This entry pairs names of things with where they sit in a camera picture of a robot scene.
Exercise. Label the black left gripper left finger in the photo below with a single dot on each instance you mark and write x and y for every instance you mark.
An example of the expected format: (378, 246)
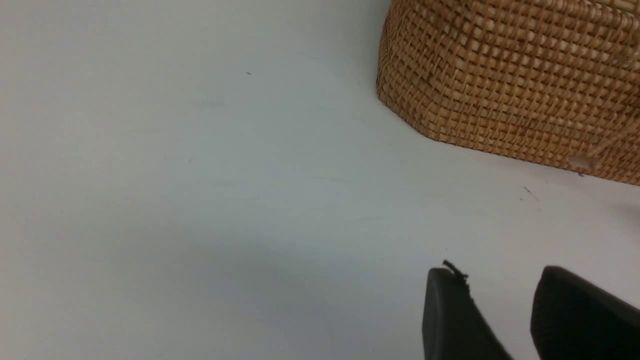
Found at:
(453, 328)

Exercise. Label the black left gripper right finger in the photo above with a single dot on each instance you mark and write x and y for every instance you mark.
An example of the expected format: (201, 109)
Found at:
(573, 319)

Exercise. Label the woven rattan basket green lining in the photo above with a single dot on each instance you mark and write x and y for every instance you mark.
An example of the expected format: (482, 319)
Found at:
(550, 82)

